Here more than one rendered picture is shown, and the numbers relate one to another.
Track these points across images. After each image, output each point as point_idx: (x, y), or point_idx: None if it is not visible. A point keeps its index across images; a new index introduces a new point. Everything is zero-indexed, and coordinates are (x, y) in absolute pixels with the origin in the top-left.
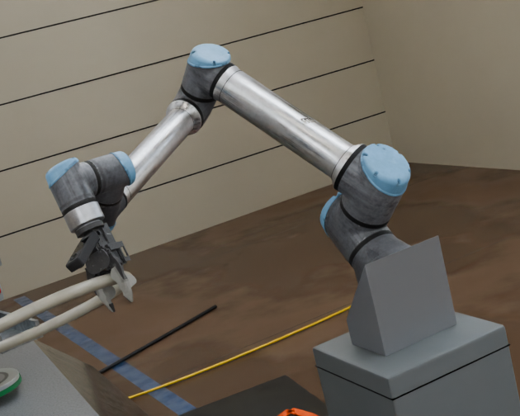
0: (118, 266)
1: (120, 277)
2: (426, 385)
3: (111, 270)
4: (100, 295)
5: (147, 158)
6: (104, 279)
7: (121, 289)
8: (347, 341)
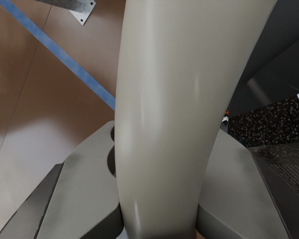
0: (11, 234)
1: (67, 172)
2: None
3: (79, 232)
4: (232, 148)
5: None
6: (114, 143)
7: (106, 138)
8: (124, 230)
